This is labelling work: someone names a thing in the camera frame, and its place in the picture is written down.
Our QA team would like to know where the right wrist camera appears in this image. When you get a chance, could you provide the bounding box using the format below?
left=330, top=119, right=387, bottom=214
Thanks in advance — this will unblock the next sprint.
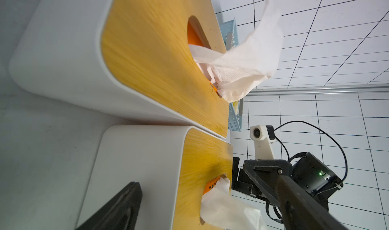
left=250, top=125, right=275, bottom=160

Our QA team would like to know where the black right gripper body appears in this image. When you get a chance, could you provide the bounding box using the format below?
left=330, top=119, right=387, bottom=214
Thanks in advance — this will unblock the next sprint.
left=232, top=152, right=343, bottom=209

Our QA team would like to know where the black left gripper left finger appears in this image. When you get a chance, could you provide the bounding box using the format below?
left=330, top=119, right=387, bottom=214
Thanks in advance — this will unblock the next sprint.
left=77, top=182, right=142, bottom=230

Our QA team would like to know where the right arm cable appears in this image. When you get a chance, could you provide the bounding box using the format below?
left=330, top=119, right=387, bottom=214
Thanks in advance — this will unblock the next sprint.
left=265, top=120, right=348, bottom=225

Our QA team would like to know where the light blue plastic basket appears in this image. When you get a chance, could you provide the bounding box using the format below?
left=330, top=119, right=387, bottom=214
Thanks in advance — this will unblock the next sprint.
left=220, top=17, right=244, bottom=132

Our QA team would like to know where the white tissue sheet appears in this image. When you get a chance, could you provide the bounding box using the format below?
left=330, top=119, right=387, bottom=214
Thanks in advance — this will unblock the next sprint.
left=200, top=176, right=267, bottom=230
left=189, top=0, right=284, bottom=103

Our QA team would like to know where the white tissue box base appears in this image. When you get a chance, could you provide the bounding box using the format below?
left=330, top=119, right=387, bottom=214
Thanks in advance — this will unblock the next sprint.
left=9, top=0, right=225, bottom=138

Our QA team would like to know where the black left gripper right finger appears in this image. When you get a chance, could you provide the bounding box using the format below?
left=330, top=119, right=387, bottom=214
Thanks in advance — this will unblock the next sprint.
left=276, top=176, right=346, bottom=230

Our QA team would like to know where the yellow bamboo box lid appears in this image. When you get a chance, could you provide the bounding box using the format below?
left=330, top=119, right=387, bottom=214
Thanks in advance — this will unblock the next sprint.
left=101, top=0, right=229, bottom=137

